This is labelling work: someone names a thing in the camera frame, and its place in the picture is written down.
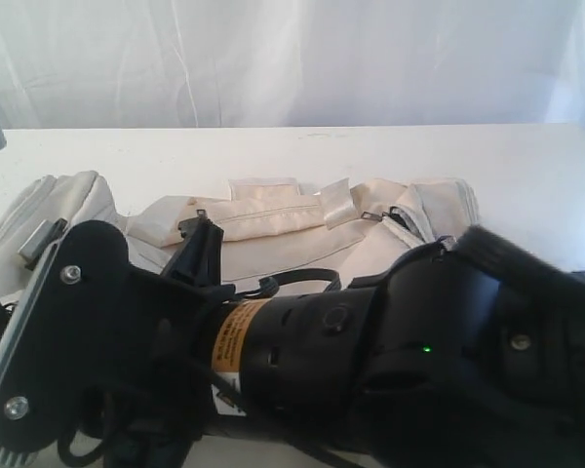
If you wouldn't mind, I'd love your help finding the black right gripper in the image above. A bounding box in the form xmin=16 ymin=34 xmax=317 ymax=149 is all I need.
xmin=140 ymin=217 xmax=243 ymax=390

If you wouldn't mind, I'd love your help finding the beige fabric duffel bag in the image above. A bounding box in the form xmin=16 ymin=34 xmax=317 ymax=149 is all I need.
xmin=0 ymin=169 xmax=479 ymax=352

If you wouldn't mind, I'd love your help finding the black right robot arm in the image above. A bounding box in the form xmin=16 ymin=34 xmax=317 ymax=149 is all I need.
xmin=138 ymin=226 xmax=585 ymax=467

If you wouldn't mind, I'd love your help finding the white backdrop curtain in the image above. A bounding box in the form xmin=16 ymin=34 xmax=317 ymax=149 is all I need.
xmin=0 ymin=1 xmax=585 ymax=129

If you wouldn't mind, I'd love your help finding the black right camera cable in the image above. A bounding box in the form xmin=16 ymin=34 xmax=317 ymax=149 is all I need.
xmin=53 ymin=268 xmax=342 ymax=468

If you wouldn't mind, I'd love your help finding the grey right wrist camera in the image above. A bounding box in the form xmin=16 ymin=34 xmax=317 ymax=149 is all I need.
xmin=0 ymin=220 xmax=172 ymax=467

